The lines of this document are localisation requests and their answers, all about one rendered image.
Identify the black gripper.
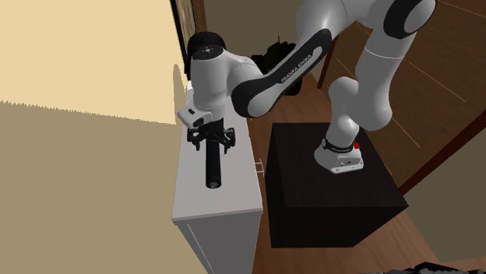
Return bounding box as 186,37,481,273
187,118,237,155

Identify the black cylinder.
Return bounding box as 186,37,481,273
205,142,222,190

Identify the white chest of drawers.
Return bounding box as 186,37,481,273
171,80,264,274

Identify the black bulky object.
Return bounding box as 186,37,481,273
249,37,305,97

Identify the dark robot stand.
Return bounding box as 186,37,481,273
264,121,410,250

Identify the dark framed wall picture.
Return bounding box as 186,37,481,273
169,0,199,79

